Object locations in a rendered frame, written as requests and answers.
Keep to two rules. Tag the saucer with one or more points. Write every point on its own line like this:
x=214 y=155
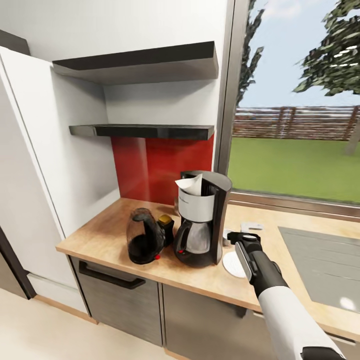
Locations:
x=232 y=265

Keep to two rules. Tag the coffee cup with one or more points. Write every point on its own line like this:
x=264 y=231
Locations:
x=225 y=239

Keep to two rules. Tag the bottle of coffee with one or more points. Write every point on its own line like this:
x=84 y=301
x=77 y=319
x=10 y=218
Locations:
x=166 y=224

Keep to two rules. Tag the paper coffee filter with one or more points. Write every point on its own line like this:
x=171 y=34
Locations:
x=191 y=186

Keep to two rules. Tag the fridge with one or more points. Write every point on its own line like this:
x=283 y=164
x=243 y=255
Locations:
x=51 y=182

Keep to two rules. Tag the dishwasher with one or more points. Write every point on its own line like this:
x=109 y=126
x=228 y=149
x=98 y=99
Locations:
x=122 y=300

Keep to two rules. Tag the coffee maker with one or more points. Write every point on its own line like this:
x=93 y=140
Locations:
x=199 y=240

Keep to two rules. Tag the electric kettle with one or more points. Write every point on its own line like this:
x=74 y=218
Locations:
x=144 y=237

